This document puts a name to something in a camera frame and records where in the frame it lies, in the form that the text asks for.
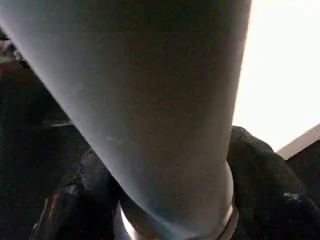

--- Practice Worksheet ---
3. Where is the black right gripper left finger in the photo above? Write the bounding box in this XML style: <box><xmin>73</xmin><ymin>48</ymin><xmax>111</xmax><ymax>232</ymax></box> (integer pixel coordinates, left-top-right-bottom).
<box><xmin>32</xmin><ymin>148</ymin><xmax>124</xmax><ymax>240</ymax></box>

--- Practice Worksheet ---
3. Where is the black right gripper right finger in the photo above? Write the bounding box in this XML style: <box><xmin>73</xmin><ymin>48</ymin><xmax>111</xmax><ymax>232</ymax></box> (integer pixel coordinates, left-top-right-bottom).
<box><xmin>226</xmin><ymin>125</ymin><xmax>320</xmax><ymax>240</ymax></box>

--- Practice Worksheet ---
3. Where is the white plastic table leg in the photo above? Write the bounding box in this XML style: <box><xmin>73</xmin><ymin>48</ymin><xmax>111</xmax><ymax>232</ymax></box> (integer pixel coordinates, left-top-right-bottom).
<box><xmin>0</xmin><ymin>0</ymin><xmax>253</xmax><ymax>240</ymax></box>

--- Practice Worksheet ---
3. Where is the white plastic table top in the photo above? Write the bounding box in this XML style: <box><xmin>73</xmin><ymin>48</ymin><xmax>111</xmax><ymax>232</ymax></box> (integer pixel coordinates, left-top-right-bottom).
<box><xmin>119</xmin><ymin>0</ymin><xmax>320</xmax><ymax>240</ymax></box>

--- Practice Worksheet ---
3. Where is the black mat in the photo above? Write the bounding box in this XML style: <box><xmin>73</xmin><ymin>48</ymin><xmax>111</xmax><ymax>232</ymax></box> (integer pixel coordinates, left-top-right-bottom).
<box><xmin>0</xmin><ymin>59</ymin><xmax>320</xmax><ymax>240</ymax></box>

